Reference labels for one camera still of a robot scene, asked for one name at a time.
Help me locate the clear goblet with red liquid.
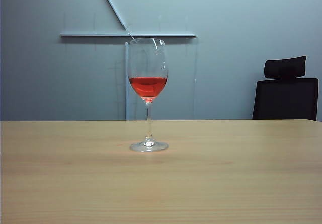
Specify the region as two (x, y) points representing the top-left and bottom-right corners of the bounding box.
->
(127, 37), (169, 153)

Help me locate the black office chair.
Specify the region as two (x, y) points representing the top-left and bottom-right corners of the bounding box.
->
(252, 55), (319, 121)

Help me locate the vertical white wall duct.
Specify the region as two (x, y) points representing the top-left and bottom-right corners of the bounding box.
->
(125, 42), (130, 121)

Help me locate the long horizontal white wall duct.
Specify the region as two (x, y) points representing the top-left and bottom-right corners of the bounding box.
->
(60, 32), (198, 39)

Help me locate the thin white wall wire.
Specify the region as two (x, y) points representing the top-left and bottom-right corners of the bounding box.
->
(124, 24), (137, 42)

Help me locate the diagonal white wall duct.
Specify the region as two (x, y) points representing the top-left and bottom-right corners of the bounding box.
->
(97, 0), (127, 30)

